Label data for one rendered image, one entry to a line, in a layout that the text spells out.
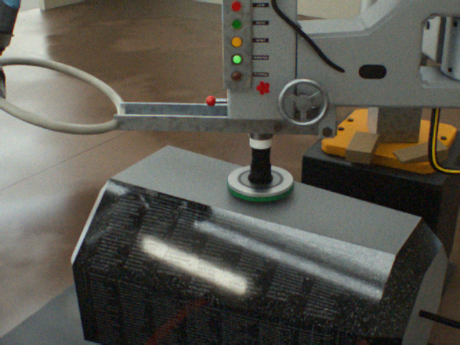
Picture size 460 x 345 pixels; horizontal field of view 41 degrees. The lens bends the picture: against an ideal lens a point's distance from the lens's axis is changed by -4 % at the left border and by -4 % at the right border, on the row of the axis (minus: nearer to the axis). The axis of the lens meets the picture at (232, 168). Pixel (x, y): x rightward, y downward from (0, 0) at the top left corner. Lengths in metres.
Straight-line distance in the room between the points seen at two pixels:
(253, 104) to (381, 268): 0.60
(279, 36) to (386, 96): 0.37
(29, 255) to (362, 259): 2.08
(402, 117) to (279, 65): 0.95
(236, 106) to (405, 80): 0.50
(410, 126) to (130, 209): 1.20
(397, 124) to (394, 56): 0.82
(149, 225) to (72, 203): 1.83
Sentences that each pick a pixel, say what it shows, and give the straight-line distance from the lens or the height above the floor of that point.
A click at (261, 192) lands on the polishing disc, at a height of 0.89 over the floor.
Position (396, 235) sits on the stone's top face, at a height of 0.83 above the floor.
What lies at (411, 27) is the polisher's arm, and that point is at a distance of 1.89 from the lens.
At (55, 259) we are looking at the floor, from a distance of 3.43.
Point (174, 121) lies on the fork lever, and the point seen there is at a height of 1.11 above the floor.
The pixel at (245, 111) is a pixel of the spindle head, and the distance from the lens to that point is 1.90.
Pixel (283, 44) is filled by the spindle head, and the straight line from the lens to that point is 1.84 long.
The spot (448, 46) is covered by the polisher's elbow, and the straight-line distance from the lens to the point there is 2.02.
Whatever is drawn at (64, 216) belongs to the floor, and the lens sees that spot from 3.82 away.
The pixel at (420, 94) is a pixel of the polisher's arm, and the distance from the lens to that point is 1.96.
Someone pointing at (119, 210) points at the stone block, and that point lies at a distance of 2.23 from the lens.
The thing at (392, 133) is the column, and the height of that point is 0.82.
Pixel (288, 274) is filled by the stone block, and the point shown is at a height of 0.73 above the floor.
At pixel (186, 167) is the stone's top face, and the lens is 2.33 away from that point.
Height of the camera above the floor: 1.83
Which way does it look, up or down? 26 degrees down
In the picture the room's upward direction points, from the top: 1 degrees counter-clockwise
